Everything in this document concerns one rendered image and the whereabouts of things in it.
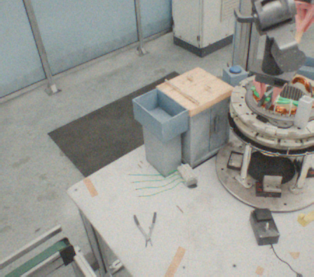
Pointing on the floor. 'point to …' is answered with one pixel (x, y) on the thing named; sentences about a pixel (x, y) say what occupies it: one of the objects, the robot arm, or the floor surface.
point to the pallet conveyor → (49, 258)
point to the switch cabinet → (204, 5)
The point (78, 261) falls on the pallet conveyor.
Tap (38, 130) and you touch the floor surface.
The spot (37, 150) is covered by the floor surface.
